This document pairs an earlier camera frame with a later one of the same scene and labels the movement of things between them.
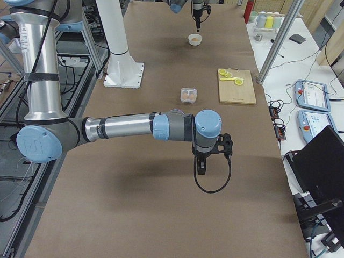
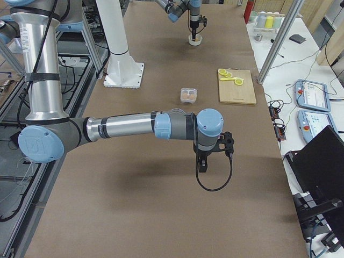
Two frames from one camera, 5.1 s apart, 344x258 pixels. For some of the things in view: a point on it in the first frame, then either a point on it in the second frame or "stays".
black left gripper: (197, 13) -> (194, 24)
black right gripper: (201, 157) stays
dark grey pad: (297, 38) stays
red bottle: (248, 11) stays
